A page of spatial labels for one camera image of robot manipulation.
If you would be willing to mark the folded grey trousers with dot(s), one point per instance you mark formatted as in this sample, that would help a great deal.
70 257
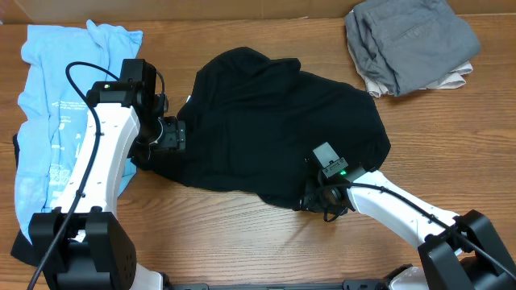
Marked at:
415 40

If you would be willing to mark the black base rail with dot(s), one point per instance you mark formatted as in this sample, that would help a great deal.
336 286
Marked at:
345 285

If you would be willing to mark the black garment under pile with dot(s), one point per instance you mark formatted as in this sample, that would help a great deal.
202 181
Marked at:
22 250

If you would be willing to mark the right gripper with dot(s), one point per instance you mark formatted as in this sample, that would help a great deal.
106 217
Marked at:
311 200

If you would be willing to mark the light blue t-shirt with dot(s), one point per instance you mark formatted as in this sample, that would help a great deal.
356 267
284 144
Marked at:
50 139

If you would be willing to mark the folded white garment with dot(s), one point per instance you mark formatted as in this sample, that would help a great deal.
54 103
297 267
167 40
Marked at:
451 80

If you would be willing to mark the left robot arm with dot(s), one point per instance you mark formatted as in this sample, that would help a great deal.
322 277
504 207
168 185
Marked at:
80 244

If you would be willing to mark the black t-shirt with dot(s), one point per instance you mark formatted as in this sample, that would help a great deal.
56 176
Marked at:
253 122

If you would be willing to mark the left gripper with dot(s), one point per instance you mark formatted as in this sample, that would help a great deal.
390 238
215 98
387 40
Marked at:
176 134

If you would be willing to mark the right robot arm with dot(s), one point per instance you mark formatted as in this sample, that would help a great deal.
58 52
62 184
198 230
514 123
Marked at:
456 251

